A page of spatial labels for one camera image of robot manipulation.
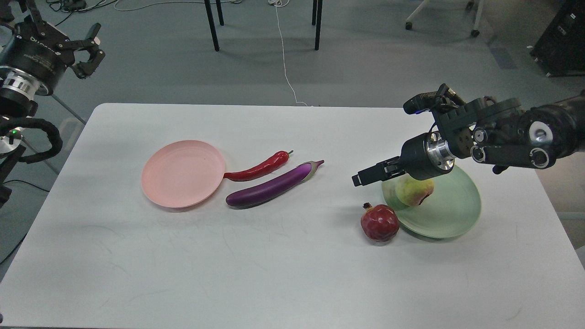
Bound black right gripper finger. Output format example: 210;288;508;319
368;156;404;176
351;166;403;186

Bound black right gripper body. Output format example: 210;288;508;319
400;133;455;180

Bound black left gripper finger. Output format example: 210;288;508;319
0;0;46;35
55;23;106;80

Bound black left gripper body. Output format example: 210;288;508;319
1;27;69;97

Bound yellow green apple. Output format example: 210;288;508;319
395;175;435;207

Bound red pomegranate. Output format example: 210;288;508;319
360;202;400;242

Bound red chili pepper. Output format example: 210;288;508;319
223;150;294;182

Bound purple eggplant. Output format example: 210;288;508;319
225;160;324;208

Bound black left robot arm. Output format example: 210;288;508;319
0;0;105;205

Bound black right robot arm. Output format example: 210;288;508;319
352;84;585;186

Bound green plate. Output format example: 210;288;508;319
382;166;481;239

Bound white rolling chair base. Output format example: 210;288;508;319
404;0;487;39

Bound pink plate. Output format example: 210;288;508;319
140;140;226;208

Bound black table legs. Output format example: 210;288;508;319
202;0;324;55

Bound black equipment case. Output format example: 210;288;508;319
530;0;585;77

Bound black floor cables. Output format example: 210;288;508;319
46;0;120;26

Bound white floor cable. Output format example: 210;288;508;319
268;0;308;106

